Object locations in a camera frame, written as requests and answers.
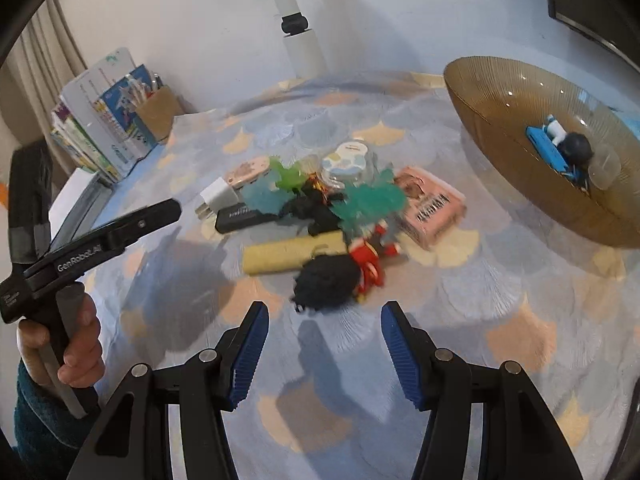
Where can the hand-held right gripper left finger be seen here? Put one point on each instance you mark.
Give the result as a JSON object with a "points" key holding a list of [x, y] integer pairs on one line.
{"points": [[250, 355]]}

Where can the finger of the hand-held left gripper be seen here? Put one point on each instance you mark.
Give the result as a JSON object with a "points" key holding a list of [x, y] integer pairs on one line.
{"points": [[147, 217]]}

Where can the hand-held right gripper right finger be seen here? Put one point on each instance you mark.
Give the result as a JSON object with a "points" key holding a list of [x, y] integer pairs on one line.
{"points": [[400, 355]]}

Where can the white charger plug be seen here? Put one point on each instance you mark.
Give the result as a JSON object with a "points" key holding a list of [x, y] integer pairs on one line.
{"points": [[215, 195]]}

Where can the black rectangular stick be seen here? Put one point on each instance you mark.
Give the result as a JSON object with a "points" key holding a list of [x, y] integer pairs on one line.
{"points": [[240, 217]]}

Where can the red toy figure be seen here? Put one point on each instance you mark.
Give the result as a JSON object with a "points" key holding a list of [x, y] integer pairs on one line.
{"points": [[367, 260]]}

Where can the yellow cylinder roll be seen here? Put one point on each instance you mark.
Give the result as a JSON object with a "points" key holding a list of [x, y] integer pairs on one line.
{"points": [[285, 255]]}

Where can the black fluffy ball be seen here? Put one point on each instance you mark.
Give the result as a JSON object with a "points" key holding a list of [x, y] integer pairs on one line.
{"points": [[325, 280]]}

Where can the pink oval case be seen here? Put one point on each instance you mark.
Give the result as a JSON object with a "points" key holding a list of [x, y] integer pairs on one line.
{"points": [[245, 170]]}

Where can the teal leaf toy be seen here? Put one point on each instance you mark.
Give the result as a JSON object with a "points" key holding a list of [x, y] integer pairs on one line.
{"points": [[265, 200], [365, 202]]}

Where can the green maple leaf toy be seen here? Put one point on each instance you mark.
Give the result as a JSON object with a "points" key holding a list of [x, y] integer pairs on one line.
{"points": [[287, 175]]}

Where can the pink box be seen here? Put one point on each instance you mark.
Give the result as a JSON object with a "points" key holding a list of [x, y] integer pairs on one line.
{"points": [[430, 205]]}

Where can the white blue round container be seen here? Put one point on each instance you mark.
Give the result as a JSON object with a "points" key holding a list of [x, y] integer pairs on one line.
{"points": [[345, 160]]}

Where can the amber ribbed glass bowl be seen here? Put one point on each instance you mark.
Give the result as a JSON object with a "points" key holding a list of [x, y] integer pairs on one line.
{"points": [[500, 100]]}

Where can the person's left forearm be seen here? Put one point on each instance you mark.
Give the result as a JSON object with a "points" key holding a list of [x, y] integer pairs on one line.
{"points": [[35, 435]]}

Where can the person's left hand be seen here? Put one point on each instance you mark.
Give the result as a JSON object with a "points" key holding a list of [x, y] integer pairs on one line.
{"points": [[85, 345]]}

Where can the blue fan-patterned tablecloth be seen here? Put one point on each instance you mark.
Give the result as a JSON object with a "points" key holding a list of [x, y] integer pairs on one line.
{"points": [[450, 360]]}

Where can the white paper stack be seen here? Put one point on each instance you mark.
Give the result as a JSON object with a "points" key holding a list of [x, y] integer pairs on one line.
{"points": [[75, 195]]}

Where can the brown pen holder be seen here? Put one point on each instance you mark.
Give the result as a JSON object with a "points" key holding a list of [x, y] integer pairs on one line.
{"points": [[157, 115]]}

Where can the row of colourful books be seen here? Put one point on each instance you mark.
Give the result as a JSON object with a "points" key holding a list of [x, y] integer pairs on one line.
{"points": [[100, 110]]}

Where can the bundle of pens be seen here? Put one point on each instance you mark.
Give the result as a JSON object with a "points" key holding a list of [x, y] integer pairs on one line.
{"points": [[155, 85]]}

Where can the beige curtain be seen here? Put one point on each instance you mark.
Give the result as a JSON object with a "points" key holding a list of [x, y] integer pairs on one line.
{"points": [[45, 60]]}

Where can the white lamp pole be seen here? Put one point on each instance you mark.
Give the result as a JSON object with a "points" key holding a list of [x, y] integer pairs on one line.
{"points": [[305, 55]]}

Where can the black pole clamp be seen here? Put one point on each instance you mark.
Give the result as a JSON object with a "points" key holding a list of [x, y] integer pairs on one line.
{"points": [[294, 23]]}

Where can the blue flat toy block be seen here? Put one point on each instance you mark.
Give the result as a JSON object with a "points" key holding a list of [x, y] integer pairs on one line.
{"points": [[542, 142]]}

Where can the white astronaut figure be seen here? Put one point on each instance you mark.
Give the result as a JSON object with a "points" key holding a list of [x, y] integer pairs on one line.
{"points": [[575, 147]]}

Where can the clear plastic lid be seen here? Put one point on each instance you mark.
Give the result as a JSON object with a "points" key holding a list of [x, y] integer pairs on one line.
{"points": [[605, 165]]}

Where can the black monitor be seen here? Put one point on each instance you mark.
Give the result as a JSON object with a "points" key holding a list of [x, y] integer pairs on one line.
{"points": [[590, 0]]}

